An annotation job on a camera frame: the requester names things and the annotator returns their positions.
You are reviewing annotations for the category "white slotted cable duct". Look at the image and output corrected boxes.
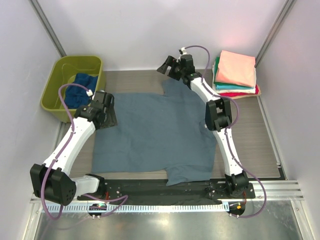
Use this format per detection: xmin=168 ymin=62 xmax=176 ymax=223
xmin=42 ymin=202 xmax=230 ymax=214

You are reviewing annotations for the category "teal folded t-shirt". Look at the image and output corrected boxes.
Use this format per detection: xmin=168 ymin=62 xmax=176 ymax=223
xmin=214 ymin=82 xmax=255 ymax=90

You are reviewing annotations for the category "aluminium rail extrusion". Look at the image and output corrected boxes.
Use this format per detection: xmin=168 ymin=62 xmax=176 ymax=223
xmin=29 ymin=181 xmax=305 ymax=204

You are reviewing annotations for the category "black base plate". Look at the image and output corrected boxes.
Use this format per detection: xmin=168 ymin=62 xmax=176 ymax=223
xmin=92 ymin=179 xmax=256 ymax=206

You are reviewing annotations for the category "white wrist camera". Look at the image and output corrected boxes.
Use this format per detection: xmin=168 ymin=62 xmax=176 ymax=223
xmin=86 ymin=89 xmax=94 ymax=97
xmin=178 ymin=47 xmax=188 ymax=57

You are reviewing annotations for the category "dark blue t-shirt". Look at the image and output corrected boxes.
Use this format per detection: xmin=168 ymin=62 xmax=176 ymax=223
xmin=64 ymin=73 xmax=98 ymax=109

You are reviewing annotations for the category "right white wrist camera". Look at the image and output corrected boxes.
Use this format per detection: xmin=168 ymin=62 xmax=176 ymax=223
xmin=178 ymin=47 xmax=188 ymax=57

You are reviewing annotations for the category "red folded t-shirt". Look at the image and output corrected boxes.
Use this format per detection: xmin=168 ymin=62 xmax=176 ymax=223
xmin=218 ymin=84 xmax=260 ymax=98

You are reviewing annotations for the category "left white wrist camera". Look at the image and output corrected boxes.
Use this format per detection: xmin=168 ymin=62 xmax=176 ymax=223
xmin=86 ymin=89 xmax=94 ymax=97

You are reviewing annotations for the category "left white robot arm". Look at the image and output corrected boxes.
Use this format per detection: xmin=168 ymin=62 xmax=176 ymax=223
xmin=30 ymin=91 xmax=118 ymax=206

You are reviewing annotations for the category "tan folded t-shirt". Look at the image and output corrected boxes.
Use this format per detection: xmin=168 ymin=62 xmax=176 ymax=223
xmin=224 ymin=84 xmax=262 ymax=101

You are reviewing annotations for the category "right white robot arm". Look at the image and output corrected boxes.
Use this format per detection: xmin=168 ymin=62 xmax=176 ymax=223
xmin=157 ymin=53 xmax=249 ymax=198

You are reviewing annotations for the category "left aluminium frame post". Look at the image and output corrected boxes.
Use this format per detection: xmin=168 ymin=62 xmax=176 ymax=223
xmin=29 ymin=0 xmax=67 ymax=57

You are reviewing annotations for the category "right aluminium frame post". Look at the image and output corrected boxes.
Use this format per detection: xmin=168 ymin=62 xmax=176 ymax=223
xmin=255 ymin=0 xmax=297 ymax=68

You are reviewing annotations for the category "olive green plastic basket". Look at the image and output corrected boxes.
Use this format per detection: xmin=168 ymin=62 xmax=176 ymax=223
xmin=40 ymin=55 xmax=106 ymax=123

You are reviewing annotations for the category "white folded t-shirt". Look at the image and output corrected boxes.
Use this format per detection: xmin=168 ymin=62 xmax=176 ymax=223
xmin=212 ymin=65 xmax=259 ymax=94

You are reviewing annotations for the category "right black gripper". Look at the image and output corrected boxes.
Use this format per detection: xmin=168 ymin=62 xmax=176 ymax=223
xmin=156 ymin=56 xmax=184 ymax=81

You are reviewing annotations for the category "aluminium frame post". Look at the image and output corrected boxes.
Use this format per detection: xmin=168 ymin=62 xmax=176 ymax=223
xmin=29 ymin=0 xmax=67 ymax=57
xmin=255 ymin=0 xmax=297 ymax=68

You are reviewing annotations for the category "pink folded t-shirt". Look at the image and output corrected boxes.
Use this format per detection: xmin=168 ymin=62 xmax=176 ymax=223
xmin=215 ymin=50 xmax=256 ymax=87

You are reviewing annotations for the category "green folded t-shirt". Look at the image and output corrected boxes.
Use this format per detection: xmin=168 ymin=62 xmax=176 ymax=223
xmin=213 ymin=56 xmax=220 ymax=82

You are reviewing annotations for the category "grey-blue t-shirt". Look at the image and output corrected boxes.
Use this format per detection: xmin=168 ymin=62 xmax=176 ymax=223
xmin=91 ymin=79 xmax=217 ymax=186

